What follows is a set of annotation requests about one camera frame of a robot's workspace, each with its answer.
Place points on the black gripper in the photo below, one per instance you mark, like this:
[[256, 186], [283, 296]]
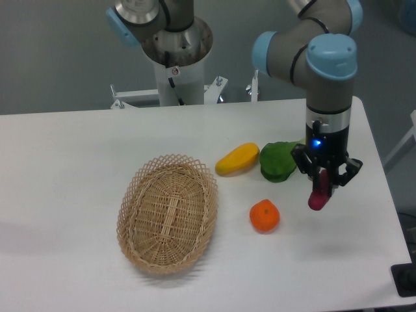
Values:
[[326, 150]]

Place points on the purple sweet potato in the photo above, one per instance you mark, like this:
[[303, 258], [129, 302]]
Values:
[[320, 196]]

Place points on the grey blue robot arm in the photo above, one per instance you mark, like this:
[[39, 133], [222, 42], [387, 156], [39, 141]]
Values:
[[317, 55]]

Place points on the oval wicker basket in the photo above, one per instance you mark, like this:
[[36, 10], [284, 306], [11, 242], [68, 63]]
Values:
[[168, 214]]

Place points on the green bok choy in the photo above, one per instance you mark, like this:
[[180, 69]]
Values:
[[276, 160]]

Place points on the orange tangerine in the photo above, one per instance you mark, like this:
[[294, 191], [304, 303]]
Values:
[[264, 216]]

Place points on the yellow mango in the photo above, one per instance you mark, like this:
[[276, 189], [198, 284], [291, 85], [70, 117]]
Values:
[[238, 160]]

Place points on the black device at table edge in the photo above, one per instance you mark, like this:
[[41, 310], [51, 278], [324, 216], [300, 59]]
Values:
[[404, 279]]

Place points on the white frame at right edge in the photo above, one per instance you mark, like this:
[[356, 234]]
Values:
[[401, 148]]

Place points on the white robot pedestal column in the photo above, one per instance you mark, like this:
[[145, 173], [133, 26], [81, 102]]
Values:
[[178, 60]]

